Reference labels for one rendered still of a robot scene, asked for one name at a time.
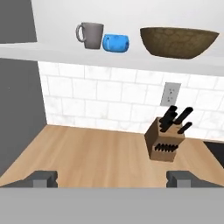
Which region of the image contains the black hob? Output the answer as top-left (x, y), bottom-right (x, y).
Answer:
top-left (202, 141), bottom-right (224, 170)

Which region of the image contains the brown wooden bowl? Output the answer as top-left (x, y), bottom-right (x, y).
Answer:
top-left (139, 26), bottom-right (221, 60)

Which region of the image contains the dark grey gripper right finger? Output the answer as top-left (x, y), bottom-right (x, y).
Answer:
top-left (165, 170), bottom-right (224, 188)

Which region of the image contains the blue cup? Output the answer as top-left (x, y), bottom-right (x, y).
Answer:
top-left (101, 33), bottom-right (130, 53)

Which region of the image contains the dark grey tall cabinet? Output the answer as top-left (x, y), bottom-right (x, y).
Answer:
top-left (0, 0), bottom-right (48, 179)

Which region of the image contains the wooden knife block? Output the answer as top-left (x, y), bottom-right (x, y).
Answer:
top-left (144, 105), bottom-right (194, 163)

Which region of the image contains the white open cabinet shelf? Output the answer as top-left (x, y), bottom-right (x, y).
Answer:
top-left (0, 0), bottom-right (224, 77)

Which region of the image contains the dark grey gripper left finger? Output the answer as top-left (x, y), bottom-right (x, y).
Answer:
top-left (0, 170), bottom-right (59, 188)

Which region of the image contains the grey mug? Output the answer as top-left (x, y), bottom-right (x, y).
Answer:
top-left (75, 22), bottom-right (105, 50)

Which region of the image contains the grey wall socket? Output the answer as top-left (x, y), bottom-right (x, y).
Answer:
top-left (159, 81), bottom-right (182, 107)

